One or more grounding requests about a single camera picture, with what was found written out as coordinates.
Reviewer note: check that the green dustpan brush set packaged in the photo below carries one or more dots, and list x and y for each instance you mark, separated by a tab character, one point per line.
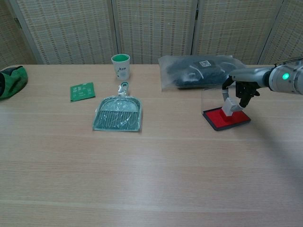
118	118

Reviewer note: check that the woven folding screen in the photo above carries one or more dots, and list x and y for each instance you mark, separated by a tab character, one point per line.
71	30

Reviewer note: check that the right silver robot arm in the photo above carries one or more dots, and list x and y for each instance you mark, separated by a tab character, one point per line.
293	78

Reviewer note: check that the green circuit board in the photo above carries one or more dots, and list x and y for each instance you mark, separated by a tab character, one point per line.
82	92

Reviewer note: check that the white paper cup green inside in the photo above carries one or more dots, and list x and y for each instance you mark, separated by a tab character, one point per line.
120	71

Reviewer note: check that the green and black cloth bag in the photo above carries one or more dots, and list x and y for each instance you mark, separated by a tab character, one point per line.
16	80

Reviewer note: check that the clear bag with black items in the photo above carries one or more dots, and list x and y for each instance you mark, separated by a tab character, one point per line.
189	73

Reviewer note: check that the red ink pad clear lid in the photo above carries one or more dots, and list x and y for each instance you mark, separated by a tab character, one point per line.
215	118

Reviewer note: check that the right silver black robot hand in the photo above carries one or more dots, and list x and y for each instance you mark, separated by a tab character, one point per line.
251	76

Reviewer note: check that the white and red stamp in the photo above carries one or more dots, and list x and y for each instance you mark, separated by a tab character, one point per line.
228	107

